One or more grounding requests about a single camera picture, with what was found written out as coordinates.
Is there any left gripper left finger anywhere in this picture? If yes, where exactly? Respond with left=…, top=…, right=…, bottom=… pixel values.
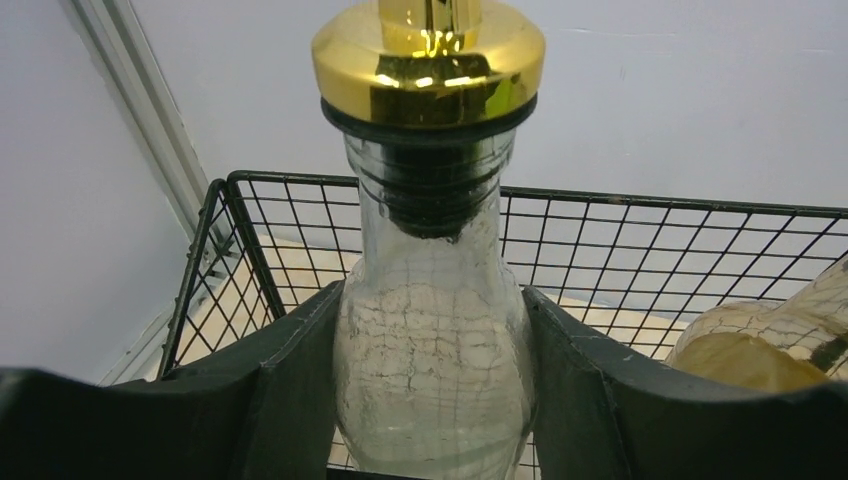
left=1, top=282, right=342, bottom=479

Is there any black wire rack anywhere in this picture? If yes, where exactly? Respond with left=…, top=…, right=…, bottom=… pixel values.
left=160, top=171, right=847, bottom=372

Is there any brown sauce bottle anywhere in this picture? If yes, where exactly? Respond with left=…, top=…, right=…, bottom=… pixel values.
left=665, top=257, right=847, bottom=393

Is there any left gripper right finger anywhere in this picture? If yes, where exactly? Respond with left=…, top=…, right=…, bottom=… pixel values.
left=523, top=287, right=847, bottom=479

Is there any clear gold-spout oil bottle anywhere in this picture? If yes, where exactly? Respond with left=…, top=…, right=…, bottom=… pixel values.
left=311, top=1, right=545, bottom=479

